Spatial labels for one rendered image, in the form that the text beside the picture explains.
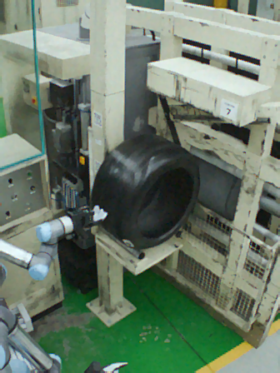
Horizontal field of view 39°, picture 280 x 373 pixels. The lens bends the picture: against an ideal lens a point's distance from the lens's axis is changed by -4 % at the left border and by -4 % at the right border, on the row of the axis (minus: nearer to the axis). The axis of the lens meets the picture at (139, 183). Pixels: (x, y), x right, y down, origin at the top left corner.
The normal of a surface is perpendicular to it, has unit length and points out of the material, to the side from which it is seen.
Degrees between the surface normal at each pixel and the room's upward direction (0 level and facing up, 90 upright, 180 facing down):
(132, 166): 33
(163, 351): 0
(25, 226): 90
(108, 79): 90
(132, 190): 63
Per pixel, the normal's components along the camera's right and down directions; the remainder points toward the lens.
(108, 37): 0.66, 0.42
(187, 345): 0.03, -0.84
